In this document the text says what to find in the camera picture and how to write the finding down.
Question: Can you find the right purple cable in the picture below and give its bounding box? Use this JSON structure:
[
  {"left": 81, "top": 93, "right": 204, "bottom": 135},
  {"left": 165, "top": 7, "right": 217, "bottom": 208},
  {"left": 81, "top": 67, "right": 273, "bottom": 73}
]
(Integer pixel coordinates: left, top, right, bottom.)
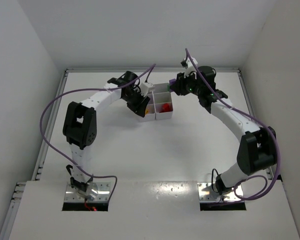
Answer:
[{"left": 184, "top": 48, "right": 282, "bottom": 205}]

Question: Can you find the white six-compartment container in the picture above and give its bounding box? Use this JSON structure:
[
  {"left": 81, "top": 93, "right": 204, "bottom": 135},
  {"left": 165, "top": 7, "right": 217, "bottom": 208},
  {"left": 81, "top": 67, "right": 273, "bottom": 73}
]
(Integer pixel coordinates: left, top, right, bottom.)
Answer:
[{"left": 137, "top": 83, "right": 174, "bottom": 122}]

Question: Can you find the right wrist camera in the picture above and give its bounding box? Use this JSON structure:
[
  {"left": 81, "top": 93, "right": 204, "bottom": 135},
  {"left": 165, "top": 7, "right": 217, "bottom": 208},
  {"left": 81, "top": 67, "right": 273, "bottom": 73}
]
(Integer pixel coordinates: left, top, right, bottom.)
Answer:
[{"left": 180, "top": 56, "right": 198, "bottom": 77}]

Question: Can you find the multicolour lego cluster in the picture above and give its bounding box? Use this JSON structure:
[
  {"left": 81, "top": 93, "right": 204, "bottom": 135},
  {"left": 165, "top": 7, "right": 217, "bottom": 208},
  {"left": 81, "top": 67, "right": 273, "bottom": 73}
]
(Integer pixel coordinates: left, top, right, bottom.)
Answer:
[{"left": 167, "top": 78, "right": 176, "bottom": 92}]

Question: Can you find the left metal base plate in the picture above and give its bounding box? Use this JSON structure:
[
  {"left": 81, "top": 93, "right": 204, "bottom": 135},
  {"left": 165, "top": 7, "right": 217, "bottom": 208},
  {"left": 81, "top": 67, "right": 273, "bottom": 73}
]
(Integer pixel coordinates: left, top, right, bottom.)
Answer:
[{"left": 64, "top": 182, "right": 111, "bottom": 204}]

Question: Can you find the purple cable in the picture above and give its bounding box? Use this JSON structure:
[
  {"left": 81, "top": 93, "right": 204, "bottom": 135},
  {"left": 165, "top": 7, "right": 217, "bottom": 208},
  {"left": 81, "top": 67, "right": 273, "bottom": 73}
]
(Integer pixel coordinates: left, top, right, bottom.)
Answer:
[
  {"left": 39, "top": 63, "right": 157, "bottom": 201},
  {"left": 184, "top": 48, "right": 282, "bottom": 205}
]

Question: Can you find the metal base plate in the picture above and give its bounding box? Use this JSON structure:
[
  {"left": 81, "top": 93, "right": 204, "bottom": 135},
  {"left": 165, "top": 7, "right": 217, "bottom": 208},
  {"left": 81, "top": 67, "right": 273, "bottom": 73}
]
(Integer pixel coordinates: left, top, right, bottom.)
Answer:
[
  {"left": 64, "top": 182, "right": 111, "bottom": 204},
  {"left": 197, "top": 181, "right": 245, "bottom": 203}
]

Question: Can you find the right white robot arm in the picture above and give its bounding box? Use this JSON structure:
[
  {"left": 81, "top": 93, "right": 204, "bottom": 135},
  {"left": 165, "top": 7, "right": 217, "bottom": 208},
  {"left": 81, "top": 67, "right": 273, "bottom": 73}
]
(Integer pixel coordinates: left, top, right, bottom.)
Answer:
[{"left": 169, "top": 66, "right": 277, "bottom": 195}]

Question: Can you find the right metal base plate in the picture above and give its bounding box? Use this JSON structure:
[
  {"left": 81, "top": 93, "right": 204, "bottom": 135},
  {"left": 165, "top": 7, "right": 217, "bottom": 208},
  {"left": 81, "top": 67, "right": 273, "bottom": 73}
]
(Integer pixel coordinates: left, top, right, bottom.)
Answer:
[{"left": 197, "top": 181, "right": 245, "bottom": 203}]

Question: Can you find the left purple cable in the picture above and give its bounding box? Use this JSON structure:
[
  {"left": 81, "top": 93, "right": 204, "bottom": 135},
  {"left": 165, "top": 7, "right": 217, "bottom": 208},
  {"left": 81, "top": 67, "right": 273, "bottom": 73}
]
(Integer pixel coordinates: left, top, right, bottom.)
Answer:
[{"left": 39, "top": 63, "right": 157, "bottom": 201}]

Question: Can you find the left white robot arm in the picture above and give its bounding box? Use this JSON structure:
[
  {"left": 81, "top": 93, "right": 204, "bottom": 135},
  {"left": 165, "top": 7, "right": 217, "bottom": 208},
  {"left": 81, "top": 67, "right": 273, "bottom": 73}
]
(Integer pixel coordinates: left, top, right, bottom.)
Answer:
[{"left": 62, "top": 71, "right": 155, "bottom": 200}]

